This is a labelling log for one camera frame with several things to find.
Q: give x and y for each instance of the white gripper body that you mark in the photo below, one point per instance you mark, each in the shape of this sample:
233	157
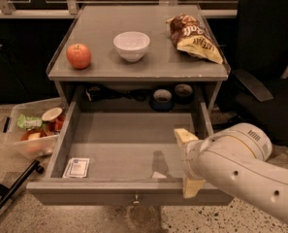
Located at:
191	155

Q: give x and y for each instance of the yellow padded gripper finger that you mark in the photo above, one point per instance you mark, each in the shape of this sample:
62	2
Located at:
183	136
191	187

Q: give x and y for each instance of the grey top drawer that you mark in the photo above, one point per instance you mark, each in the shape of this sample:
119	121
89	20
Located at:
125	145

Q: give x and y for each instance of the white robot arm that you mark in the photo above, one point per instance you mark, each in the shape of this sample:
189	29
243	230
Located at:
235	160

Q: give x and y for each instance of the grey drawer cabinet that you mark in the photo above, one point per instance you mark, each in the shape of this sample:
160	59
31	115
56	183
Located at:
97	26

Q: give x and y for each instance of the small white paper scrap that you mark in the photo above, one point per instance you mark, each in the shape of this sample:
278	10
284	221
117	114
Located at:
157	175

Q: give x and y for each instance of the blue tape roll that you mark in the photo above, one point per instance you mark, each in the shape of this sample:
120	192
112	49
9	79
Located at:
161	100

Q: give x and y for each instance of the black tape roll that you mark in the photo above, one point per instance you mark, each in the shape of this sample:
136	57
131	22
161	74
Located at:
183	93

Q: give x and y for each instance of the brown yellow chip bag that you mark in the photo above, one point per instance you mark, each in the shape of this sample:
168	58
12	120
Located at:
189	35

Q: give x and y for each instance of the white ceramic bowl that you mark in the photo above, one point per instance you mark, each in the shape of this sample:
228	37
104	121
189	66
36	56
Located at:
131	45

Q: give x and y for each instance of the white paper packet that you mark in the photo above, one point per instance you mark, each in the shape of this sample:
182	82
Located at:
76	168

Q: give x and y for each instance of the small white bowl in bin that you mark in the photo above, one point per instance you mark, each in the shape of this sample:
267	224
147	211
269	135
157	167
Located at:
51	114

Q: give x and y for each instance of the red apple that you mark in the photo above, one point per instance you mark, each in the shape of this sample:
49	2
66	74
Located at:
78	55

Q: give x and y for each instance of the black office chair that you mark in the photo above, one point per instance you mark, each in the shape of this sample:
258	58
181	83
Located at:
257	87

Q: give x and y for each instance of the clear plastic storage bin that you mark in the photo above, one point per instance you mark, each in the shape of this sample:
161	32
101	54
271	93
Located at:
35	142

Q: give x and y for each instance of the green snack bag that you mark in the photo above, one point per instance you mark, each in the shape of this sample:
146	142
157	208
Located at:
29	122

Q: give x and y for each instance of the black metal stand leg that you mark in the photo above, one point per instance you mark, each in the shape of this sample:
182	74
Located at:
6	193

